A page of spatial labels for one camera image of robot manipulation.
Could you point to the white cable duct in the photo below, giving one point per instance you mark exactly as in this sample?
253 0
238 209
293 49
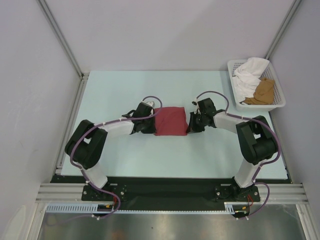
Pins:
104 208

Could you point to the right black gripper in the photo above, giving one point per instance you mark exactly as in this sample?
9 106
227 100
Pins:
192 127

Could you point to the right aluminium frame post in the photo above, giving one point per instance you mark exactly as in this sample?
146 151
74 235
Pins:
284 26

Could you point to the red tank top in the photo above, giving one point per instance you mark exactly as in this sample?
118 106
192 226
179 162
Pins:
171 121

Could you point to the white tank top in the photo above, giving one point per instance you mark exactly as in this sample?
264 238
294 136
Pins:
247 77

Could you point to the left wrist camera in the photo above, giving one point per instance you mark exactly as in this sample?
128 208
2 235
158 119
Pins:
149 103

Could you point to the left aluminium frame post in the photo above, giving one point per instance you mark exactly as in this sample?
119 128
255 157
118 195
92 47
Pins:
80 87

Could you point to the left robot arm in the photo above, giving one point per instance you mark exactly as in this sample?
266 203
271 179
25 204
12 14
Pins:
86 144

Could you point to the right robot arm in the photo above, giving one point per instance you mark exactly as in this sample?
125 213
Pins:
256 140

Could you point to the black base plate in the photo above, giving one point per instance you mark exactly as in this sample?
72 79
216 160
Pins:
164 194

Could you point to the tan tank top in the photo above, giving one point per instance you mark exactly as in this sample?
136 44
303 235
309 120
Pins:
264 93

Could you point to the aluminium frame post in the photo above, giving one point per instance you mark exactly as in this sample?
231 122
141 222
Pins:
80 87
284 26

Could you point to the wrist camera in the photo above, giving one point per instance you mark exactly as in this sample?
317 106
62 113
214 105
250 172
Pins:
149 103
196 107

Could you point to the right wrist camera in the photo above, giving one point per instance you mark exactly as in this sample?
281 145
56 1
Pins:
196 107

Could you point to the white plastic basket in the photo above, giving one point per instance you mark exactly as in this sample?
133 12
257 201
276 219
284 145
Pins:
279 100

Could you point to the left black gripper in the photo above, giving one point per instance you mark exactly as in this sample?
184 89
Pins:
152 130

